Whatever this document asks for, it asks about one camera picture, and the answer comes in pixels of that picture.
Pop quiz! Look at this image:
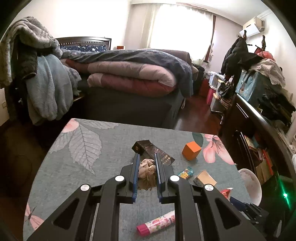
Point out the brown tissue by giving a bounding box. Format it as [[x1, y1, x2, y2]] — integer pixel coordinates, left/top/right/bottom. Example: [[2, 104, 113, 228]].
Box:
[[138, 159, 157, 191]]

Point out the beige cardboard box lid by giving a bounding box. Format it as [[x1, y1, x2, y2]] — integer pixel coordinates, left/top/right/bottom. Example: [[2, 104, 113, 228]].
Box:
[[193, 170, 217, 187]]

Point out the black paper package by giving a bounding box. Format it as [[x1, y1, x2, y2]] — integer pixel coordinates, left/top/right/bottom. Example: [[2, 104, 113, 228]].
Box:
[[132, 140, 175, 166]]

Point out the red white carton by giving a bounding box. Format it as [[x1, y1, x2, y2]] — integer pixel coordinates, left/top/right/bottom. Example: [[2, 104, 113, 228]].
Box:
[[220, 187, 233, 200]]

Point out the pink trash bin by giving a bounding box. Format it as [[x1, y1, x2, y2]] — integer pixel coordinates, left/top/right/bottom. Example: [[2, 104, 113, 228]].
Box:
[[238, 168, 262, 206]]

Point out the colourful small packet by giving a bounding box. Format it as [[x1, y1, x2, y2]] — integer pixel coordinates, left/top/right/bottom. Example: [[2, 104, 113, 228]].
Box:
[[178, 167, 194, 180]]

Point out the pink glue stick tube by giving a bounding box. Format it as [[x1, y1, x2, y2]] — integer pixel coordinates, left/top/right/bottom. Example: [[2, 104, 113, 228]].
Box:
[[137, 210, 175, 237]]

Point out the orange cube box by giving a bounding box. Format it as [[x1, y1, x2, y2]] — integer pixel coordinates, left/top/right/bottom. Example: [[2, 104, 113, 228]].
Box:
[[182, 141, 202, 161]]

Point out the floral grey table cloth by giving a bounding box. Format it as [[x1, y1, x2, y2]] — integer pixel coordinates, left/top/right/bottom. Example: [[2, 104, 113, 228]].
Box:
[[23, 119, 250, 238]]

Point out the dark wooden bed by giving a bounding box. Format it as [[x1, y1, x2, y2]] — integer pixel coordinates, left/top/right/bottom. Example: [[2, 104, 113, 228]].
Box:
[[56, 36, 186, 129]]

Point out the dark wooden desk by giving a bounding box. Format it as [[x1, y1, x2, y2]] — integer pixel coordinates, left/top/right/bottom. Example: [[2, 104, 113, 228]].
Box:
[[219, 94, 295, 232]]

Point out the pink folded quilt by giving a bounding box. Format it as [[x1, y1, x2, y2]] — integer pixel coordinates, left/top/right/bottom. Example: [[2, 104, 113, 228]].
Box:
[[61, 59, 178, 97]]

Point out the light blue fleece blanket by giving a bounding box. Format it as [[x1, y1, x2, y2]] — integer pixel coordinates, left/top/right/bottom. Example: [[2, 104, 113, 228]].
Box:
[[26, 54, 81, 125]]

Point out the black suitcase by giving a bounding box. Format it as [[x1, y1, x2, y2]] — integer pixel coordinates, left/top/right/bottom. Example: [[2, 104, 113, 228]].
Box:
[[193, 63, 205, 95]]

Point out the dark blue duvet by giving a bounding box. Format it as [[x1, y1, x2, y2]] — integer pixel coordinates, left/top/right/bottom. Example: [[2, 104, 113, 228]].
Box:
[[61, 49, 193, 97]]

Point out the teal storage box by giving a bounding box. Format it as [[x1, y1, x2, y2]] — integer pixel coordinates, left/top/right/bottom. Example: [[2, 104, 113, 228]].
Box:
[[235, 70, 282, 108]]

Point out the star pattern pillow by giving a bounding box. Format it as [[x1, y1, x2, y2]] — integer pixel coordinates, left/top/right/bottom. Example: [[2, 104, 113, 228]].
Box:
[[60, 45, 108, 52]]

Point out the black hanging jacket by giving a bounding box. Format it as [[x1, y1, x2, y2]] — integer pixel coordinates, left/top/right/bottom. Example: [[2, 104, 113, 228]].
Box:
[[220, 37, 263, 76]]

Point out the pile of clothes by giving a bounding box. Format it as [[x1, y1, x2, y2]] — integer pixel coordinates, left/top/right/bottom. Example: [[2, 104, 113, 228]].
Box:
[[250, 51, 286, 87]]

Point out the white window curtain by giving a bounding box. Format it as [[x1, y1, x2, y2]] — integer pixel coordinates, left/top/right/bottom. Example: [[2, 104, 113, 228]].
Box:
[[147, 4, 214, 61]]

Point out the white air conditioner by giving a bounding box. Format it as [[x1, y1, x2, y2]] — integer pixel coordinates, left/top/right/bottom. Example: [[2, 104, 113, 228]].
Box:
[[239, 17, 265, 37]]

